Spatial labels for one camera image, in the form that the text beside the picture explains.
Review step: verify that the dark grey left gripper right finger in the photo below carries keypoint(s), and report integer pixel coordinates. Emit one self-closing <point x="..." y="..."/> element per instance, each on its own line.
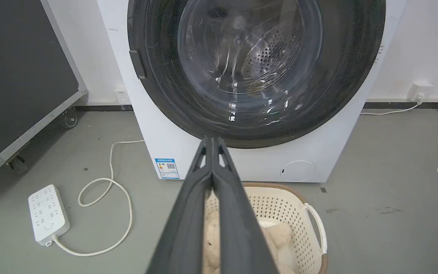
<point x="238" y="228"/>

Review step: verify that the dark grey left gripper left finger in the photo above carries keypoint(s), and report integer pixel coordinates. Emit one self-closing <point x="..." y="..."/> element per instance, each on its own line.
<point x="188" y="228"/>

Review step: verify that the white front-load washing machine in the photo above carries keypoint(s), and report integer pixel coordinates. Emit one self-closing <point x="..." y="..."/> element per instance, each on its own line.
<point x="188" y="144"/>

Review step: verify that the round black washing machine door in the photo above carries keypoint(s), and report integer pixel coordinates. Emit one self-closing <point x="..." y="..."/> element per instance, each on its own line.
<point x="249" y="68"/>

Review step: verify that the cream plush toy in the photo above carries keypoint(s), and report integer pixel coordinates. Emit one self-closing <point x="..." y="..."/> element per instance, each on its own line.
<point x="276" y="238"/>

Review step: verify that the cream perforated laundry basket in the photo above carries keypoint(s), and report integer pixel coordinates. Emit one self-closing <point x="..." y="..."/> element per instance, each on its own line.
<point x="295" y="217"/>

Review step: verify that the white power strip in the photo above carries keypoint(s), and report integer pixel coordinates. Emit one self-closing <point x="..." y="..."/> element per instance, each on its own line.
<point x="48" y="214"/>

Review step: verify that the black flight case on wheels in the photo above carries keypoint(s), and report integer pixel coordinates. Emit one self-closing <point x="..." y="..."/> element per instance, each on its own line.
<point x="17" y="76"/>

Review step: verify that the white wall socket with plug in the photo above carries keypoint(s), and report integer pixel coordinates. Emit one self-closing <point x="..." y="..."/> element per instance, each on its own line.
<point x="419" y="91"/>

